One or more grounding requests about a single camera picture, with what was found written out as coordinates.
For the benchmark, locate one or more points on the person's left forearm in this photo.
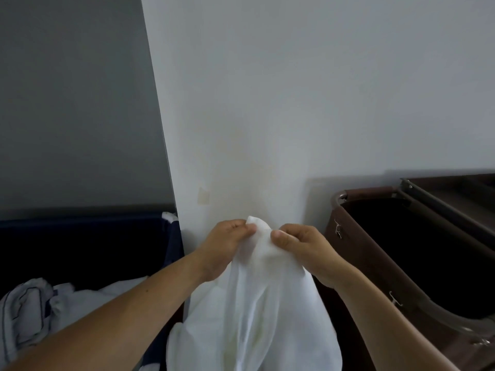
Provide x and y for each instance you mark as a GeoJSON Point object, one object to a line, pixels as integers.
{"type": "Point", "coordinates": [96, 328]}

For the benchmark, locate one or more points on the white pillowcase black piping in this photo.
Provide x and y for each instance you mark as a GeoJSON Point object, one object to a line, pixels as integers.
{"type": "Point", "coordinates": [35, 309]}

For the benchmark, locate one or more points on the person's left hand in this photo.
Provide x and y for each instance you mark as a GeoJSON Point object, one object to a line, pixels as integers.
{"type": "Point", "coordinates": [220, 251]}

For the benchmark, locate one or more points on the navy laundry hamper white frame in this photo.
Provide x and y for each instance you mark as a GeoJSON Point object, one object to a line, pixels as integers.
{"type": "Point", "coordinates": [96, 251]}

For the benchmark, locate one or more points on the person's right forearm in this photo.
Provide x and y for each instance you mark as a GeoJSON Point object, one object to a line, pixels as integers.
{"type": "Point", "coordinates": [386, 332]}

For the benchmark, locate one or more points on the white towel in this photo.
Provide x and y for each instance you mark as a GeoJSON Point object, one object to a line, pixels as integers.
{"type": "Point", "coordinates": [263, 312]}

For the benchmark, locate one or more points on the brown housekeeping cart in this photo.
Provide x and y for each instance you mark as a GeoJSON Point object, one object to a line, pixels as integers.
{"type": "Point", "coordinates": [386, 251]}

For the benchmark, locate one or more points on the grey door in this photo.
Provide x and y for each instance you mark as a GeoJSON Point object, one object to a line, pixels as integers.
{"type": "Point", "coordinates": [77, 104]}

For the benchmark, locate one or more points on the person's right hand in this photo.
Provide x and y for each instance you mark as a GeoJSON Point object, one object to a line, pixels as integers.
{"type": "Point", "coordinates": [313, 251]}

